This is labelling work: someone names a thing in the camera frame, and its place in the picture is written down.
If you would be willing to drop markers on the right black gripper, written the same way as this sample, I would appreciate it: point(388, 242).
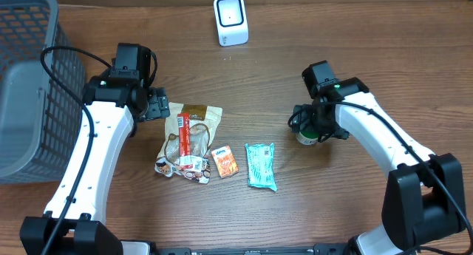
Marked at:
point(298, 119)

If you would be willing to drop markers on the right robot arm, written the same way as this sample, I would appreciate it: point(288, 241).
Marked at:
point(424, 199)

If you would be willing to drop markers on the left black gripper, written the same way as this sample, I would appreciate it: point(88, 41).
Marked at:
point(158, 107)

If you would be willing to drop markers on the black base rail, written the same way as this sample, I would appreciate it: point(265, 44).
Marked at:
point(251, 251)

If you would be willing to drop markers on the green white round container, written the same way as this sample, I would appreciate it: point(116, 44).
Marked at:
point(307, 138)

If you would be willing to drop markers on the grey plastic mesh basket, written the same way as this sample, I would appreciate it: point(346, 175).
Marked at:
point(39, 121)

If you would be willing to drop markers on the beige dried food bag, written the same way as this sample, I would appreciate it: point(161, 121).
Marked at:
point(203, 123)

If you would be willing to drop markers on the teal wet wipes packet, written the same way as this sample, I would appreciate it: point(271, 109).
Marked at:
point(260, 166)

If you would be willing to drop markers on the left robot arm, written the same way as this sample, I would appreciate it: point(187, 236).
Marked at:
point(74, 219)

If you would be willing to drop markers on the red snack stick pack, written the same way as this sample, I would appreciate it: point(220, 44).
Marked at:
point(183, 121)

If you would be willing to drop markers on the white barcode scanner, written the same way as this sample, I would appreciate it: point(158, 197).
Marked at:
point(231, 22)

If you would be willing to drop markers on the orange tissue packet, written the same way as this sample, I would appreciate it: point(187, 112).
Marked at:
point(225, 161)

